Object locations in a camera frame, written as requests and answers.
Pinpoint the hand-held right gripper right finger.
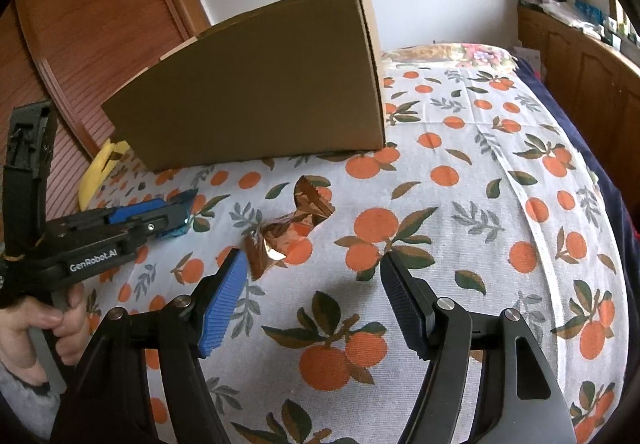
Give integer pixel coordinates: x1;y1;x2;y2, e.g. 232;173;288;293
380;251;578;444

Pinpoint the wooden wardrobe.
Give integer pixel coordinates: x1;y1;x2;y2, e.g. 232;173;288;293
0;0;208;225

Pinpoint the copper foil candy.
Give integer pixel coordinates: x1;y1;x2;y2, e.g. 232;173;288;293
243;175;335;281

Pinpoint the orange fruit print bedsheet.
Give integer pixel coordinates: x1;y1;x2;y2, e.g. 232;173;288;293
75;59;631;444

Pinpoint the dark blue blanket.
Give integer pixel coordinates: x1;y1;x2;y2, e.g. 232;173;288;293
515;54;640;275

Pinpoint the floral patchwork quilt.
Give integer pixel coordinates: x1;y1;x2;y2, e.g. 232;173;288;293
382;42;516;70

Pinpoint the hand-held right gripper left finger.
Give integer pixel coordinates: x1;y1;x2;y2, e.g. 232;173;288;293
50;248;250;444

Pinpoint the person's left hand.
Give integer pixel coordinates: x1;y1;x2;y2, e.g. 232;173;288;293
0;281;88;387

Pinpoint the person's left forearm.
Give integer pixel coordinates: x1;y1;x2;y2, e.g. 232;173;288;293
0;359;63;430

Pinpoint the brown cardboard box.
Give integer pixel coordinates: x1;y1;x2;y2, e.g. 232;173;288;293
101;0;386;172

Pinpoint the yellow plush toy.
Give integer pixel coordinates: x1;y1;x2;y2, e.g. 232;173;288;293
77;139;131;210

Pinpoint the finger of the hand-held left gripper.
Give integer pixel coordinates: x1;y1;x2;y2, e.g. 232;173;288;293
102;203;190;250
45;198;168;235

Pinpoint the wooden cabinet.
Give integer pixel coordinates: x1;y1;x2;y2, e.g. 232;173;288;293
517;6;640;185

